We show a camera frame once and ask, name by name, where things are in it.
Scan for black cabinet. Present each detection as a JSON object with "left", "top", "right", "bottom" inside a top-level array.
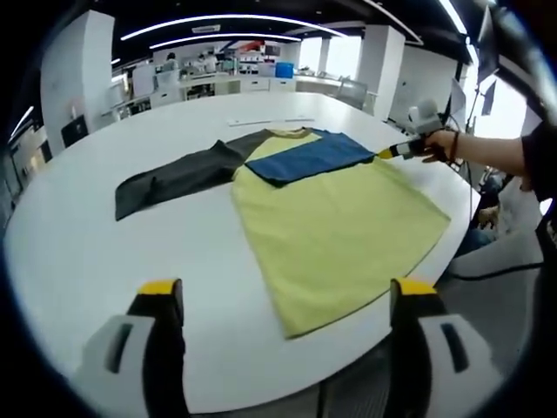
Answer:
[{"left": 60, "top": 114, "right": 91, "bottom": 148}]

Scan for white template outline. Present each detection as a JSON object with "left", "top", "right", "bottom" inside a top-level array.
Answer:
[{"left": 226, "top": 115, "right": 317, "bottom": 129}]

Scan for short curved light strip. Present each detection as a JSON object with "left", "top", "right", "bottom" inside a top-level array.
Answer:
[{"left": 149, "top": 32, "right": 302, "bottom": 51}]

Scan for narrow white pillar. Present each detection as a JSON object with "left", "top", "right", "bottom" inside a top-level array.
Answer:
[{"left": 364, "top": 24, "right": 406, "bottom": 126}]

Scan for yellow blue grey garment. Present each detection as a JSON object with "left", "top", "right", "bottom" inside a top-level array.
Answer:
[{"left": 113, "top": 125, "right": 452, "bottom": 341}]

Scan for long curved light strip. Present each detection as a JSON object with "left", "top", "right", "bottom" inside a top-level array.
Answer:
[{"left": 120, "top": 13, "right": 365, "bottom": 43}]

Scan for person's right hand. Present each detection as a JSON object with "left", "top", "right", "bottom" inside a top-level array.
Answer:
[{"left": 419, "top": 129, "right": 457, "bottom": 164}]

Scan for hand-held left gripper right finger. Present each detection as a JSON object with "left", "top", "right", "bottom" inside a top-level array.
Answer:
[{"left": 389, "top": 276, "right": 502, "bottom": 418}]

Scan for grey mesh chair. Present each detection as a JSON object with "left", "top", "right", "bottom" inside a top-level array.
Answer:
[{"left": 336, "top": 78, "right": 369, "bottom": 111}]

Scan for black cable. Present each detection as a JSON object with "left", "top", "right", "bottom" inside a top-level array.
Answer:
[{"left": 446, "top": 260, "right": 546, "bottom": 280}]

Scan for white counter cabinets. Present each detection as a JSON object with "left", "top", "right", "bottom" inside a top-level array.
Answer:
[{"left": 177, "top": 71, "right": 298, "bottom": 102}]

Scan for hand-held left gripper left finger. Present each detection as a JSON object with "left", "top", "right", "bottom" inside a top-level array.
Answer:
[{"left": 73, "top": 277, "right": 191, "bottom": 418}]

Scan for wide white pillar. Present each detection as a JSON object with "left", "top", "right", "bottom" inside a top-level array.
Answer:
[{"left": 40, "top": 10, "right": 117, "bottom": 137}]

